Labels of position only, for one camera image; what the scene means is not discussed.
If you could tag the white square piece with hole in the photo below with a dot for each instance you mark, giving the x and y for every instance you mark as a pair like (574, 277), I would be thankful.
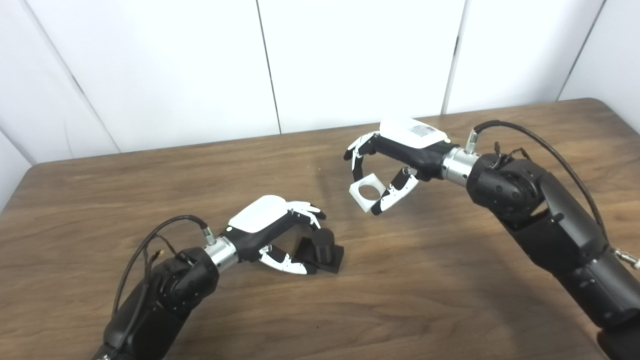
(359, 196)

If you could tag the black peg with square base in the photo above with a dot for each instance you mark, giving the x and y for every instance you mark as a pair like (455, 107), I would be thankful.
(322, 245)

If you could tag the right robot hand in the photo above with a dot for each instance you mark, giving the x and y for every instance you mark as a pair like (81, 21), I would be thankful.
(415, 145)

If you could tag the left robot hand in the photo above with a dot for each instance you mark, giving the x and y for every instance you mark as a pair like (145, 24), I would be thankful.
(260, 217)

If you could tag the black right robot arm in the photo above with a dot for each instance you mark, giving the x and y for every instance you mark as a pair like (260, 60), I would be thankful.
(550, 225)

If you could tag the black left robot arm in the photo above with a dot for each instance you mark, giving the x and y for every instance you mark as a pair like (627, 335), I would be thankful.
(170, 295)

